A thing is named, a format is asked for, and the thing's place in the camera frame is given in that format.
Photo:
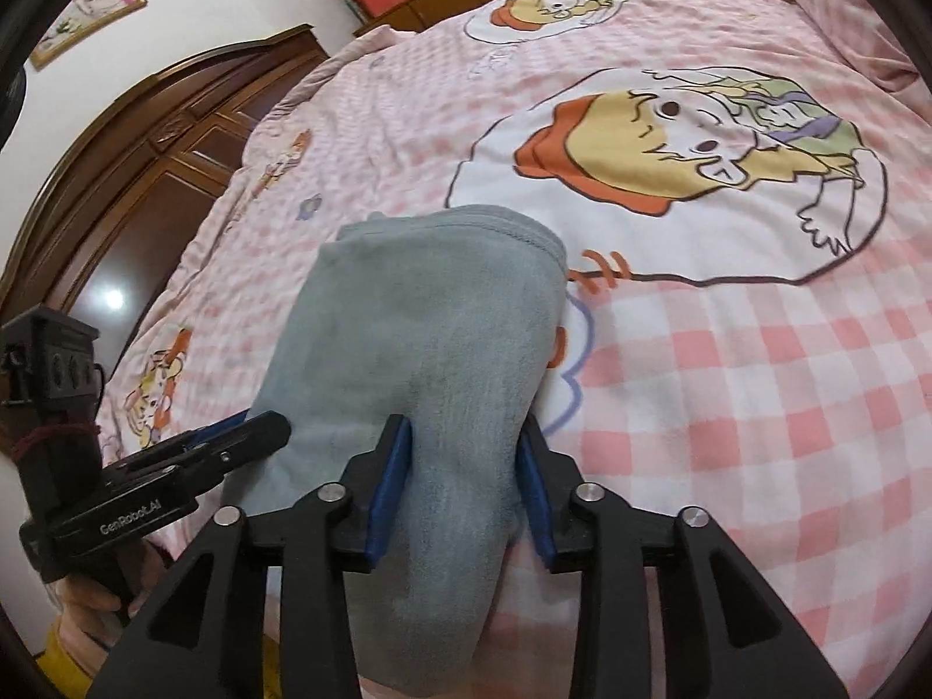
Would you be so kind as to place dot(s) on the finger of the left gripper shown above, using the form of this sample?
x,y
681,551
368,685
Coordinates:
x,y
211,451
206,432

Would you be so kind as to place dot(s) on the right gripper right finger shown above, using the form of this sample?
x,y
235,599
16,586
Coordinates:
x,y
726,633

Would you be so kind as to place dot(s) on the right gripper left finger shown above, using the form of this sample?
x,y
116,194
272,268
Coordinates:
x,y
200,633

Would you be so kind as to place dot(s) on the grey pants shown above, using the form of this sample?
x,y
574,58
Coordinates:
x,y
448,319

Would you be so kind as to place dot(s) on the yellow sleeve forearm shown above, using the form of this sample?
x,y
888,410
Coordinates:
x,y
61,670

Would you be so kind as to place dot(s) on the person's left hand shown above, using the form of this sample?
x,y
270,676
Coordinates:
x,y
88,627

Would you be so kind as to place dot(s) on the dark wooden wardrobe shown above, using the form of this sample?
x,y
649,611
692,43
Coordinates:
x,y
121,206

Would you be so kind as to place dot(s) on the pink checked cartoon quilt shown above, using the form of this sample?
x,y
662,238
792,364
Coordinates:
x,y
747,227

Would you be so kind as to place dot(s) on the pink checked pillow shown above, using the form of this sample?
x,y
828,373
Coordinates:
x,y
856,31

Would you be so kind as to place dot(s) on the framed wall picture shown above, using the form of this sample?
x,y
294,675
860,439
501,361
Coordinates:
x,y
78,20

